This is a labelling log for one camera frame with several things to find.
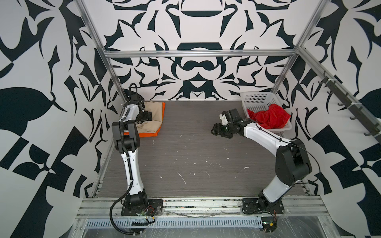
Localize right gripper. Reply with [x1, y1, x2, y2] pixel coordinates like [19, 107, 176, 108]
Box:
[210, 123, 235, 138]

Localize beige shorts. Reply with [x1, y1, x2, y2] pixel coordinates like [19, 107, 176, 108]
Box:
[137, 102, 163, 134]

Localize orange shorts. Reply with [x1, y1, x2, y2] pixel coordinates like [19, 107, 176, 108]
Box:
[119, 102, 165, 137]

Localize red shorts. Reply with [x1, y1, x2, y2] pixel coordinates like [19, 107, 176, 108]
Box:
[247, 104, 291, 129]

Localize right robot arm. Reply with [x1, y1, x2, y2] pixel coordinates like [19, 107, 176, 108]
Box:
[211, 109, 312, 214]

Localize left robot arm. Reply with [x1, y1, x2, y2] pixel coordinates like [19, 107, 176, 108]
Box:
[112, 91, 149, 216]

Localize white laundry basket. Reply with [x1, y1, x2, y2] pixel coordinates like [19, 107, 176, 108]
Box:
[240, 92, 292, 133]

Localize black corrugated cable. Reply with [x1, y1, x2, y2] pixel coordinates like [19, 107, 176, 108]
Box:
[108, 181, 156, 236]

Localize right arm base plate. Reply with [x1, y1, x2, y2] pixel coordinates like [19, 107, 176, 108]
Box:
[242, 197, 284, 215]

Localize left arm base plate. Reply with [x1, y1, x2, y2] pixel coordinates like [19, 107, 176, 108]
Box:
[121, 199, 163, 216]

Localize aluminium frame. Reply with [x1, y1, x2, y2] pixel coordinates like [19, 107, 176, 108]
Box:
[72, 0, 381, 238]

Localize white slotted cable duct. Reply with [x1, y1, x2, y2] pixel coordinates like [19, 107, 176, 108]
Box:
[84, 216, 264, 230]

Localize wall hook rail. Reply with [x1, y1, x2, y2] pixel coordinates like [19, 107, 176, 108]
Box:
[319, 70, 381, 144]

